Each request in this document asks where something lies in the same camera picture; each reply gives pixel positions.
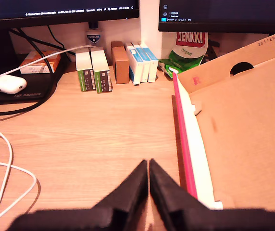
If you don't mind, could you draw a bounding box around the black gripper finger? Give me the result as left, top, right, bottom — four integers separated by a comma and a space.
93, 159, 149, 215
149, 158, 210, 215

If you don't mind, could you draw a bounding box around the red Nike shoebox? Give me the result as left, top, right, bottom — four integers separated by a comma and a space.
172, 31, 275, 210

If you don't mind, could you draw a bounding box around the brown cardboard box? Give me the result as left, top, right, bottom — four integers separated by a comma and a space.
111, 41, 130, 84

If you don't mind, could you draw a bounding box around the white and green box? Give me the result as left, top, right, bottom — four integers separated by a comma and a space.
75, 48, 97, 92
90, 47, 113, 94

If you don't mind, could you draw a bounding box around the black TUF Gaming box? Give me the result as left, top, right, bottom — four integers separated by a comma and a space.
0, 57, 68, 104

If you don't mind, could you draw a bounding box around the orange and white box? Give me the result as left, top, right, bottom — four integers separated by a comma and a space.
19, 51, 61, 74

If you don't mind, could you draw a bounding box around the green Jenkki gum bag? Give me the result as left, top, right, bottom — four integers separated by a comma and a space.
158, 31, 209, 79

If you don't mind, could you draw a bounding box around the white earbuds case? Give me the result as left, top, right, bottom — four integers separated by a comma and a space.
0, 75, 27, 94

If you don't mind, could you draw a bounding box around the large computer monitor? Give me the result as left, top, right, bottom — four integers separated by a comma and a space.
158, 0, 275, 34

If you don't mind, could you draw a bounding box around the small dark computer monitor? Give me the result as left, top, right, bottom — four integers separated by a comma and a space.
0, 0, 140, 31

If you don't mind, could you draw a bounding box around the thin straight white cable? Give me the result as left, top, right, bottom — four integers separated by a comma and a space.
0, 45, 97, 82

